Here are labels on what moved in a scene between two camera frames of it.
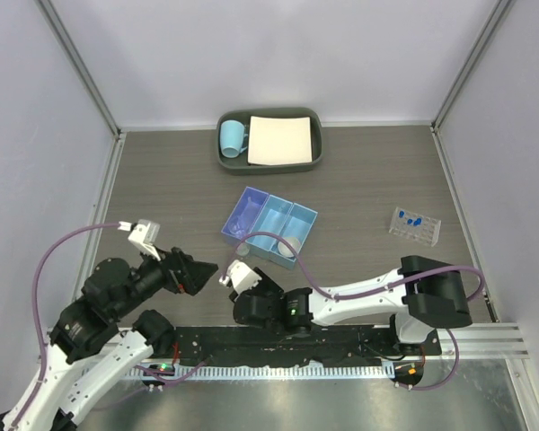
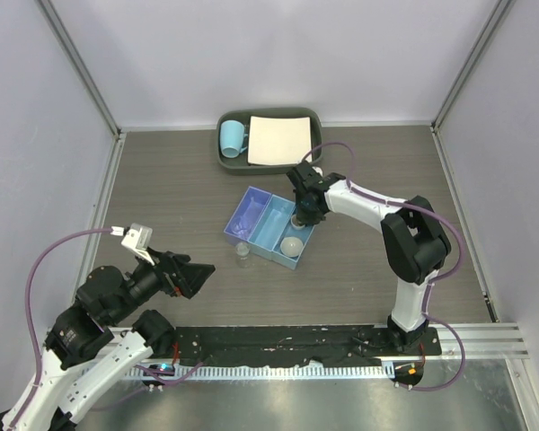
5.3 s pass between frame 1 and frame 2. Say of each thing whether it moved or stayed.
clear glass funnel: stayed
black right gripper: moved
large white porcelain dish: stayed
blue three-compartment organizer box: stayed
